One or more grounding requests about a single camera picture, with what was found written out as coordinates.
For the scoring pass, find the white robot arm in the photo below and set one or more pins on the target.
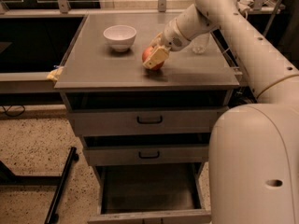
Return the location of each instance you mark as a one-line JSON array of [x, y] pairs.
[[253, 149]]

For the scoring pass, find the white power plug with cable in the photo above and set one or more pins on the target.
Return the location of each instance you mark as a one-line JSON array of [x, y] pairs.
[[244, 6]]

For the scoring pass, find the clear plastic water bottle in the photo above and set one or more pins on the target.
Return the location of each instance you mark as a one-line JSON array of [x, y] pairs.
[[200, 43]]

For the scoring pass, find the red apple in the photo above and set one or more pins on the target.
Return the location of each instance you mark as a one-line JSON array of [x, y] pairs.
[[151, 59]]

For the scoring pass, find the black metal stand leg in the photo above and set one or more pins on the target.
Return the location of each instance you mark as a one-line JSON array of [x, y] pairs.
[[8, 178]]

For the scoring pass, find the grey drawer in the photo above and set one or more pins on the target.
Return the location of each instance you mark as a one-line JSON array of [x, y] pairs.
[[108, 156], [147, 121], [151, 194]]

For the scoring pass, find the grey bottom drawer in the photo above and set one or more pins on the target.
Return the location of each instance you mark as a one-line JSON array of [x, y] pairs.
[[151, 194]]

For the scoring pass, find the white ceramic bowl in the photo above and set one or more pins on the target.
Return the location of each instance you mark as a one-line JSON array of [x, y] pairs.
[[120, 37]]

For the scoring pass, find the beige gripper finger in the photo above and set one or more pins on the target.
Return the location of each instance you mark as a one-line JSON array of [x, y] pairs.
[[156, 41], [163, 52]]

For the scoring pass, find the grey drawer cabinet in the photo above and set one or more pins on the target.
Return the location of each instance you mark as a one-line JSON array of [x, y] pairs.
[[98, 78]]

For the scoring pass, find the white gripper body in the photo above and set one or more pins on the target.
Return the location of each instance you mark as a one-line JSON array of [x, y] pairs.
[[172, 37]]

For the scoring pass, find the grey top drawer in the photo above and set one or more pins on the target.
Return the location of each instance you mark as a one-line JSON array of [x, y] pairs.
[[147, 121]]

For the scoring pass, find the yellow tape scrap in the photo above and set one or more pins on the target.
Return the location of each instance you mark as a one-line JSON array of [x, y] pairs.
[[55, 74]]

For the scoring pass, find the grey middle drawer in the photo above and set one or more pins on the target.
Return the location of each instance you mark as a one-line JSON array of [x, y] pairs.
[[108, 156]]

